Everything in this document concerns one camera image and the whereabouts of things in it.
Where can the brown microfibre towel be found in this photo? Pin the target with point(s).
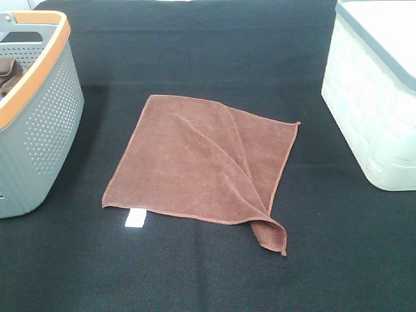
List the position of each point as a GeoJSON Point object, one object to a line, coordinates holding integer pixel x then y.
{"type": "Point", "coordinates": [195, 158]}

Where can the brown towel in basket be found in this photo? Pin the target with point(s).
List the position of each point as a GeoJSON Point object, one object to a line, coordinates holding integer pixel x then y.
{"type": "Point", "coordinates": [11, 73]}

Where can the black table cloth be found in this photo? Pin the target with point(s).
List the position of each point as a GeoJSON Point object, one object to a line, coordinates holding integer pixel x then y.
{"type": "Point", "coordinates": [351, 246]}

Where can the grey perforated laundry basket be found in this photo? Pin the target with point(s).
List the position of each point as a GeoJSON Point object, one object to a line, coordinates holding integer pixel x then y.
{"type": "Point", "coordinates": [41, 114]}

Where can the white plastic storage bin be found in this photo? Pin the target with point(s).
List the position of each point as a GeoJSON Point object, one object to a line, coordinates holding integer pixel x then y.
{"type": "Point", "coordinates": [369, 88]}

